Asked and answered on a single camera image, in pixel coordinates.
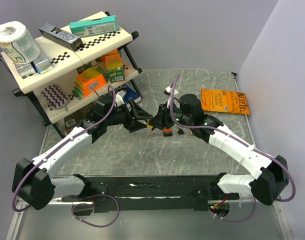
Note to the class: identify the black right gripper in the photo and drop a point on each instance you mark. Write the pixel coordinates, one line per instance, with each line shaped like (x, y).
(161, 121)

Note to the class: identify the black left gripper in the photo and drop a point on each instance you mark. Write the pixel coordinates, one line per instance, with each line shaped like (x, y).
(136, 113)

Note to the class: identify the orange padlock with keys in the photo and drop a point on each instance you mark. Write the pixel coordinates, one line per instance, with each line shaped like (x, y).
(167, 132)

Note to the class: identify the black head keys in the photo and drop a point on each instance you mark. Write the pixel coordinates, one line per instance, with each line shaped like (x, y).
(179, 131)

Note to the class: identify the yellow padlock with keys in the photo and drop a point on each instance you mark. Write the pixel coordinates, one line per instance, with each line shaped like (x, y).
(151, 129)

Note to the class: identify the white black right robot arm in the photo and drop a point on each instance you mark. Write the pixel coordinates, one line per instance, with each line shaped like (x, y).
(266, 177)

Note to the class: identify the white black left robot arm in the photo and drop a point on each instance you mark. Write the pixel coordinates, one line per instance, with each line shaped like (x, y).
(35, 180)

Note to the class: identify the blue Doritos chip bag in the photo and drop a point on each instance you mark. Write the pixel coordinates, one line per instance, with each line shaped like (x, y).
(128, 93)

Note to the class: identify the upright orange green box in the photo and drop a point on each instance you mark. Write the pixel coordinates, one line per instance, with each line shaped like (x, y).
(114, 68)

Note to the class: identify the orange green sponge pack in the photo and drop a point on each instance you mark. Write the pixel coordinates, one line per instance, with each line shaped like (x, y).
(89, 81)

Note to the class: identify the brown cardboard box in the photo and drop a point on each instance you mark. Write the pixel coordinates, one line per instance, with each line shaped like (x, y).
(73, 119)

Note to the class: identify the orange Kettle chip bag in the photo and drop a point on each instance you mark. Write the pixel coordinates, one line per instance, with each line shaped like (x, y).
(224, 101)

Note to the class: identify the cream three-tier shelf rack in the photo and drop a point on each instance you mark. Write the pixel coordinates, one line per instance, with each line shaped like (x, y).
(65, 63)

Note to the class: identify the dark grey long box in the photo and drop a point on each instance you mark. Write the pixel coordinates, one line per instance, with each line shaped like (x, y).
(61, 37)

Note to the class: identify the teal toothpaste box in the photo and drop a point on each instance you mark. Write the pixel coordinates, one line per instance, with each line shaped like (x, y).
(93, 27)

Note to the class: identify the silver blue small box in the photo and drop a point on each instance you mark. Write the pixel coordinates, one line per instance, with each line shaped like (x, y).
(42, 65)

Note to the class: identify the toilet paper roll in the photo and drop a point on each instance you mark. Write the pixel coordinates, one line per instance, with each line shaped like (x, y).
(18, 43)

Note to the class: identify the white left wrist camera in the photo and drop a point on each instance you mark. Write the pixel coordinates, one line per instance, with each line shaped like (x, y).
(120, 98)

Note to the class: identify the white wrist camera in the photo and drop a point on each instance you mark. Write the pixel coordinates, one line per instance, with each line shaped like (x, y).
(120, 98)
(168, 90)

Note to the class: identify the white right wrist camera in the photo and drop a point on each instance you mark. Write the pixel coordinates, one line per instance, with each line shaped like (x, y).
(168, 90)

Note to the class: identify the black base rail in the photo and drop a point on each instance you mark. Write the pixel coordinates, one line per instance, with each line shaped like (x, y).
(152, 192)

